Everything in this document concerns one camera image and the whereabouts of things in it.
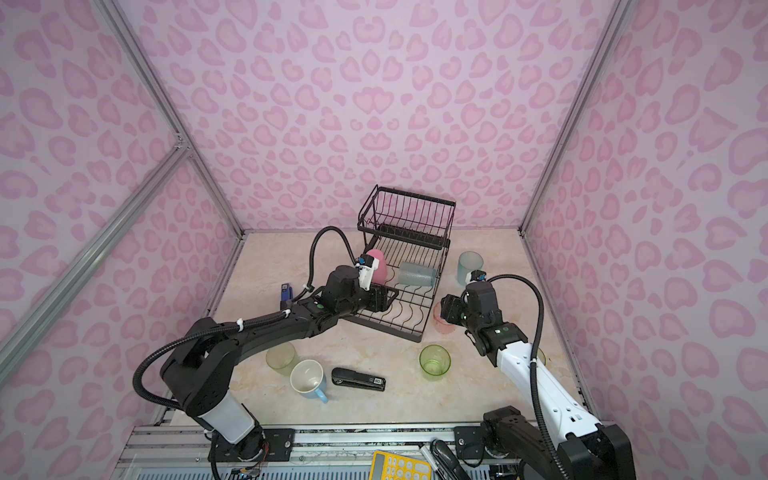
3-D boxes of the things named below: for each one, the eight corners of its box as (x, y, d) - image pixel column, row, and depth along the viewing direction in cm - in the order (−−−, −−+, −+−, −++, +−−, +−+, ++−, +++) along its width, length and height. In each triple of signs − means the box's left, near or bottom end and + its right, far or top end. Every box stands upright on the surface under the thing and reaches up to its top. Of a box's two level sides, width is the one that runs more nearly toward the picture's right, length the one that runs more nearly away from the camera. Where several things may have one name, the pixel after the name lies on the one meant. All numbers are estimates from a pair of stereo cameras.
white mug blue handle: (296, 406, 81) (285, 395, 73) (303, 373, 87) (293, 359, 79) (330, 406, 81) (322, 395, 73) (334, 372, 87) (328, 359, 79)
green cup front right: (424, 384, 84) (427, 373, 77) (417, 360, 88) (419, 347, 81) (450, 378, 85) (454, 367, 78) (441, 354, 89) (445, 341, 83)
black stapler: (333, 383, 85) (329, 377, 81) (336, 372, 87) (333, 366, 83) (384, 394, 83) (383, 388, 79) (386, 382, 85) (385, 376, 81)
